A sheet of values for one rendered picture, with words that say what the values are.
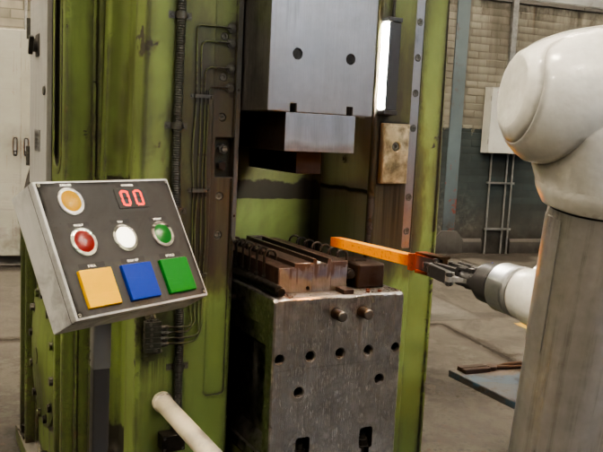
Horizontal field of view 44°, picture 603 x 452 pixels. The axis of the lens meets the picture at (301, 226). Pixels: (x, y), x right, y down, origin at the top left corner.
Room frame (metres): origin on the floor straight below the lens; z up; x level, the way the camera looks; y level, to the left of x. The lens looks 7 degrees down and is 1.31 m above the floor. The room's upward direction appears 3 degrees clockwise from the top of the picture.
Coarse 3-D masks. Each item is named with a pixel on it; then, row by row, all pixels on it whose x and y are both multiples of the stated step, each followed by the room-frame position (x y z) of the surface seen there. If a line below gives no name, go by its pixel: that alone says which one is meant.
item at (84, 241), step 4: (76, 232) 1.41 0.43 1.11; (80, 232) 1.42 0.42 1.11; (84, 232) 1.43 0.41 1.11; (88, 232) 1.43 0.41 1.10; (76, 236) 1.41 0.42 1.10; (80, 236) 1.41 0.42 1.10; (84, 236) 1.42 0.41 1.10; (88, 236) 1.43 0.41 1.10; (76, 240) 1.40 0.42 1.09; (80, 240) 1.41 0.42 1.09; (84, 240) 1.41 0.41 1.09; (88, 240) 1.42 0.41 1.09; (92, 240) 1.43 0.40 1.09; (76, 244) 1.40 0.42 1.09; (80, 244) 1.40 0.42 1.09; (84, 244) 1.41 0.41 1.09; (88, 244) 1.42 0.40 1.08; (92, 244) 1.43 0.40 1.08; (80, 248) 1.40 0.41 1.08; (84, 248) 1.41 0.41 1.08; (88, 248) 1.41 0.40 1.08; (92, 248) 1.42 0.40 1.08
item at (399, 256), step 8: (336, 240) 1.82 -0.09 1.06; (344, 240) 1.79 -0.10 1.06; (352, 240) 1.78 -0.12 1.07; (344, 248) 1.78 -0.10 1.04; (352, 248) 1.75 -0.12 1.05; (360, 248) 1.72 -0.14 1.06; (368, 248) 1.69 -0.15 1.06; (376, 248) 1.66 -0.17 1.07; (384, 248) 1.65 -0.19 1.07; (392, 248) 1.65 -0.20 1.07; (376, 256) 1.66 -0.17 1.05; (384, 256) 1.63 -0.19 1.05; (392, 256) 1.60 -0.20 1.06; (400, 256) 1.58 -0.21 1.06; (408, 256) 1.54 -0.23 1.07; (432, 256) 1.49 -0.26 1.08; (440, 256) 1.47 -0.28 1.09; (448, 256) 1.47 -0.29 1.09; (408, 264) 1.54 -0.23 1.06; (416, 272) 1.53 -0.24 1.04; (424, 272) 1.51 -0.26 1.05
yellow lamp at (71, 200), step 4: (64, 192) 1.44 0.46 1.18; (68, 192) 1.45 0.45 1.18; (72, 192) 1.45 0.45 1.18; (64, 196) 1.43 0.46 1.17; (68, 196) 1.44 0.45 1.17; (72, 196) 1.45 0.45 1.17; (76, 196) 1.45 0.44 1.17; (64, 200) 1.43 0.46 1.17; (68, 200) 1.44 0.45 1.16; (72, 200) 1.44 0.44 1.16; (76, 200) 1.45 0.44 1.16; (80, 200) 1.46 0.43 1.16; (64, 204) 1.42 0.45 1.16; (68, 204) 1.43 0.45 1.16; (72, 204) 1.44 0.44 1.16; (76, 204) 1.44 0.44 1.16; (80, 204) 1.45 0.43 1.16; (68, 208) 1.43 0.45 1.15; (72, 208) 1.43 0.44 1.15; (76, 208) 1.44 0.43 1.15
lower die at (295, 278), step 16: (256, 240) 2.19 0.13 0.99; (240, 256) 2.04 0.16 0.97; (272, 256) 1.97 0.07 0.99; (288, 256) 1.96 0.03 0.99; (304, 256) 1.92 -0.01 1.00; (272, 272) 1.87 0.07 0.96; (288, 272) 1.85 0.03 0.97; (304, 272) 1.87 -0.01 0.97; (320, 272) 1.89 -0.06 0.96; (336, 272) 1.92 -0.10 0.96; (288, 288) 1.85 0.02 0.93; (304, 288) 1.87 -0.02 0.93; (320, 288) 1.90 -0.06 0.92
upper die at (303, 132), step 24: (240, 120) 2.08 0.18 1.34; (264, 120) 1.94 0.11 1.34; (288, 120) 1.84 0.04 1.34; (312, 120) 1.87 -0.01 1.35; (336, 120) 1.91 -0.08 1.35; (240, 144) 2.07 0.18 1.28; (264, 144) 1.94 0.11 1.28; (288, 144) 1.84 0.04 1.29; (312, 144) 1.87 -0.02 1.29; (336, 144) 1.91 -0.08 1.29
